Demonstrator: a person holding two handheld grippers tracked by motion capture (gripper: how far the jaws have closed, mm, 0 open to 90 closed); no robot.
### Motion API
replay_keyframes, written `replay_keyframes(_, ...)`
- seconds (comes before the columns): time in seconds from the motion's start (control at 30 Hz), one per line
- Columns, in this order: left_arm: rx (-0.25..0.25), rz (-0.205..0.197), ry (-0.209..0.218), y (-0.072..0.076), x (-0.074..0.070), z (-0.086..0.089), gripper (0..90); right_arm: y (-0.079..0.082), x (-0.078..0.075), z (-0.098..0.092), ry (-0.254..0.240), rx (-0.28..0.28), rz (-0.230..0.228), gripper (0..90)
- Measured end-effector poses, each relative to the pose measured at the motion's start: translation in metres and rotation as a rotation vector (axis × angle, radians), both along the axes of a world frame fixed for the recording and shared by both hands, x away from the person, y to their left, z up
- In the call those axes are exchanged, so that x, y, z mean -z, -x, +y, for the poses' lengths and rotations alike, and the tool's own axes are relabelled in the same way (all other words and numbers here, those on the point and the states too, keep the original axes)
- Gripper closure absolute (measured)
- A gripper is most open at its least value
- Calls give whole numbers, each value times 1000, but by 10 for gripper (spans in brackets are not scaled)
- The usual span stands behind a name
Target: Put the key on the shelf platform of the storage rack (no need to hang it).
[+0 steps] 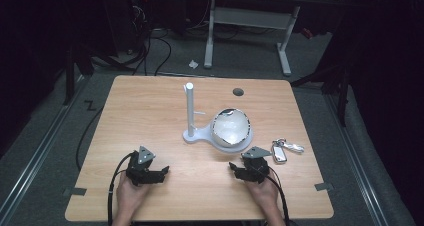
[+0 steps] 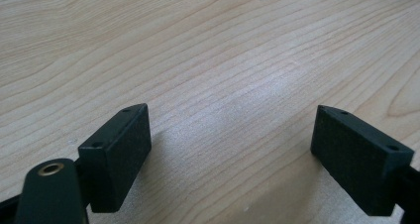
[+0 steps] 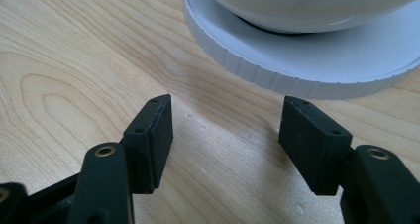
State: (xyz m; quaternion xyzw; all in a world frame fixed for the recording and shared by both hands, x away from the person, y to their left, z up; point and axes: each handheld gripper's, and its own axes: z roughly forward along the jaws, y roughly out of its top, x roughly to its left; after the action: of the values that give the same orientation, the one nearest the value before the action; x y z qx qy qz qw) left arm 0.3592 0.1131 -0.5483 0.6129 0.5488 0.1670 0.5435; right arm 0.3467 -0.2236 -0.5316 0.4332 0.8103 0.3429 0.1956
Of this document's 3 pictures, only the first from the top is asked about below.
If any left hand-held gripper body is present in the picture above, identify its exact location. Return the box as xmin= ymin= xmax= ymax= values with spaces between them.
xmin=125 ymin=145 xmax=165 ymax=187

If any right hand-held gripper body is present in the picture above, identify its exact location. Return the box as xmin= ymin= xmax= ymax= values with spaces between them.
xmin=240 ymin=146 xmax=273 ymax=184

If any person's right hand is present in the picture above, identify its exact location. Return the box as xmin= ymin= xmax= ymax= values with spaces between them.
xmin=244 ymin=169 xmax=280 ymax=215

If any person's left hand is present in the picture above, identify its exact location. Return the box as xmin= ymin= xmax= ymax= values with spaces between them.
xmin=115 ymin=171 xmax=152 ymax=214

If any silver key fob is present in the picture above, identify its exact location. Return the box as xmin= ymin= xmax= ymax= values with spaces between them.
xmin=271 ymin=142 xmax=289 ymax=165

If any white stand with pole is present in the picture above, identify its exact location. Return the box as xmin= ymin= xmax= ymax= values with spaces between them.
xmin=182 ymin=82 xmax=254 ymax=154

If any grey tape piece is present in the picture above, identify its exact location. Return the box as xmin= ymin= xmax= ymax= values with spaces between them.
xmin=314 ymin=182 xmax=335 ymax=192
xmin=62 ymin=187 xmax=88 ymax=198

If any black metal stand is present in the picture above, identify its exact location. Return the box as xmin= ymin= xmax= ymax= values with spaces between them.
xmin=62 ymin=44 xmax=96 ymax=106
xmin=289 ymin=64 xmax=352 ymax=128

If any white-legged background desk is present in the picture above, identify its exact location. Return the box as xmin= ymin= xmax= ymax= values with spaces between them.
xmin=203 ymin=0 xmax=344 ymax=77

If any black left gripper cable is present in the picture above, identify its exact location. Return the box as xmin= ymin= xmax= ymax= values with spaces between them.
xmin=106 ymin=151 xmax=135 ymax=226

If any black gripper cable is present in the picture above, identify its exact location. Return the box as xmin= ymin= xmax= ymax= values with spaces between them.
xmin=265 ymin=165 xmax=291 ymax=226
xmin=106 ymin=151 xmax=135 ymax=226

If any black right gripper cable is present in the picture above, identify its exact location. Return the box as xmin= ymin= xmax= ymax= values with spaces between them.
xmin=265 ymin=165 xmax=291 ymax=226

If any white keychain tag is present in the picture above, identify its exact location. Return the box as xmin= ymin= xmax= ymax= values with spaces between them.
xmin=283 ymin=142 xmax=306 ymax=154

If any black floor cable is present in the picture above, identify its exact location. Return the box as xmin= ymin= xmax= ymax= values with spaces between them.
xmin=75 ymin=106 xmax=105 ymax=172

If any metal floor rail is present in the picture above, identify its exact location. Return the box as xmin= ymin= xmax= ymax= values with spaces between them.
xmin=323 ymin=91 xmax=390 ymax=226
xmin=0 ymin=75 xmax=88 ymax=218

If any bundle of black cables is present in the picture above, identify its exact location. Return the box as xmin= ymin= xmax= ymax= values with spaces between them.
xmin=131 ymin=4 xmax=173 ymax=77

